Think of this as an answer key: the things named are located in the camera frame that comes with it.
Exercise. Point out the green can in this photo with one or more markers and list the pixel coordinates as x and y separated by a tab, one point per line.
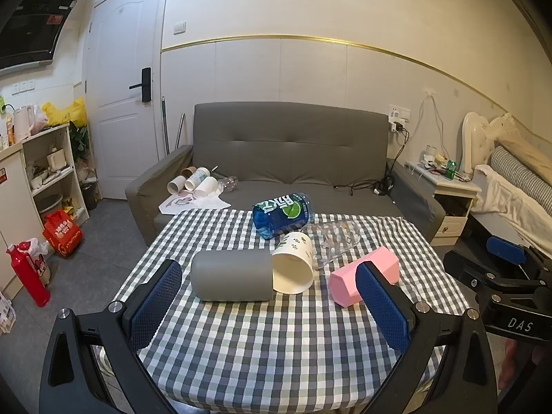
450	169

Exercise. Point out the white door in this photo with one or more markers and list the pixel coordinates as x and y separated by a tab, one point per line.
123	95

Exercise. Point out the white blanket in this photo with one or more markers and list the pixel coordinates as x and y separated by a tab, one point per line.
513	207

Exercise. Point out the small clear plastic bottle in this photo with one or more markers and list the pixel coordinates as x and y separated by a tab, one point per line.
227	184

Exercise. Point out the grey cup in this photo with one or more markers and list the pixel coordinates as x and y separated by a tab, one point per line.
230	275

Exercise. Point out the striped pillow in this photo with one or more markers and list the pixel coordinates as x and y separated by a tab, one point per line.
522	177

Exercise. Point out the yellow plastic bag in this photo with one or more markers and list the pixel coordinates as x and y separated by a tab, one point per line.
64	112

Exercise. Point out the black charger plug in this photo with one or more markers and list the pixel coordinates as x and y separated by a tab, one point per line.
399	128

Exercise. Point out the white and red plastic bag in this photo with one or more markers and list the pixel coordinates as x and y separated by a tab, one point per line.
39	258

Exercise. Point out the white leaf-print paper cup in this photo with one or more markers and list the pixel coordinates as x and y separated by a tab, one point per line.
293	267

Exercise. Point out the white kitchen counter cabinet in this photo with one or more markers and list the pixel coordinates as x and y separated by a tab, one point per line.
13	198

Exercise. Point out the checkered tablecloth table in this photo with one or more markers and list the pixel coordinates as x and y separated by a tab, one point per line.
276	345

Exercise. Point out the red bottle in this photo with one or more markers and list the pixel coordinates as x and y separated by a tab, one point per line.
29	276

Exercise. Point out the person's right hand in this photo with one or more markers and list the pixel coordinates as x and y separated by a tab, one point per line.
509	364

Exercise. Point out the white nightstand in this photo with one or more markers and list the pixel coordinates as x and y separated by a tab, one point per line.
453	207

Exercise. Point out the green plant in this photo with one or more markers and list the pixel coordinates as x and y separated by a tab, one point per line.
80	140

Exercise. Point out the grey metal pole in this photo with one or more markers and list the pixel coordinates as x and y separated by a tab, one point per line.
179	131

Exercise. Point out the white open shelf unit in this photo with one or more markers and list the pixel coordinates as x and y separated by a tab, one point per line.
56	172

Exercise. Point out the white electric kettle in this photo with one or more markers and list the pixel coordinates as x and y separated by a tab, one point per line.
22	123

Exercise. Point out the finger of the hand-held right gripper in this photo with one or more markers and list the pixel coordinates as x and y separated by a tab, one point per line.
463	267
505	250

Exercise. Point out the plain white paper cup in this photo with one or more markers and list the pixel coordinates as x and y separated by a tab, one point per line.
206	189
177	185

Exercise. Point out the white ornate bed headboard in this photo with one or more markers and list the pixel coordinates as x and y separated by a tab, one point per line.
478	138

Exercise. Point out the grey basin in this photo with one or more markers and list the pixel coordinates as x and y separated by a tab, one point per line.
48	202

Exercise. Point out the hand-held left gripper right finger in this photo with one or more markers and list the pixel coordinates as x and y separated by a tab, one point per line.
381	306

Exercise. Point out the white light switch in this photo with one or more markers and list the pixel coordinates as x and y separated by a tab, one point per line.
179	27

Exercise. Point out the white wall socket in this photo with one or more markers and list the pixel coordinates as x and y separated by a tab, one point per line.
399	113

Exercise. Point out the brown paper cup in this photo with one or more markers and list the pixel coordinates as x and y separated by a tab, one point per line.
188	172

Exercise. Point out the white and green paper cup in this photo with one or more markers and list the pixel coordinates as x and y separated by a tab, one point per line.
196	179

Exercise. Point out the black range hood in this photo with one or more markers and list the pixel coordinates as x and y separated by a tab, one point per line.
30	30

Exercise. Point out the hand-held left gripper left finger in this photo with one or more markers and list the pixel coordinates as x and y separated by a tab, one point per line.
157	306

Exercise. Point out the pink hexagonal cup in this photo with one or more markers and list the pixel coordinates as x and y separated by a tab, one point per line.
343	284

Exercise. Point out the printed white paper sheet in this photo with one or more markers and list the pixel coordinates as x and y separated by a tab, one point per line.
185	203

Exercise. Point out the large blue plastic bottle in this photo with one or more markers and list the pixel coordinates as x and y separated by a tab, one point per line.
280	215

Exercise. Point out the grey sofa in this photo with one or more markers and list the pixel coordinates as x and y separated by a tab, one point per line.
284	146

